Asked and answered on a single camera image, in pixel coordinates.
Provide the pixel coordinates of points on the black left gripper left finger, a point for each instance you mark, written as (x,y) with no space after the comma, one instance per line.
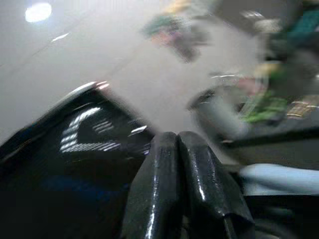
(154,199)

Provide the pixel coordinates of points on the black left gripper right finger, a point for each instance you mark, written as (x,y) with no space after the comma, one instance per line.
(207,199)

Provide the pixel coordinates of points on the black washing machine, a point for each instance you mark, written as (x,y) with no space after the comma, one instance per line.
(49,174)

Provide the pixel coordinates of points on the round ceiling lamp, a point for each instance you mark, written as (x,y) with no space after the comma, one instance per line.
(37,11)

